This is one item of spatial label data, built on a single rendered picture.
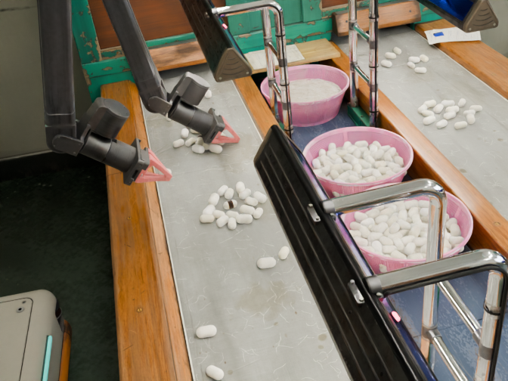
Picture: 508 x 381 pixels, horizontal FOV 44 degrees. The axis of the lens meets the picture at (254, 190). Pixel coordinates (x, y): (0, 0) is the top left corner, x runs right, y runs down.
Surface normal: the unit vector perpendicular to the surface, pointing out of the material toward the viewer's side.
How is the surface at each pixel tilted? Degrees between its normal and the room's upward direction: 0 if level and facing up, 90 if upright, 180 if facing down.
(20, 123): 90
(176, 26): 90
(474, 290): 0
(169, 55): 67
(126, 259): 0
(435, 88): 0
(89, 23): 90
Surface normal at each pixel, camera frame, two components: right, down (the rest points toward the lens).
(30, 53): 0.18, 0.54
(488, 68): -0.11, -0.82
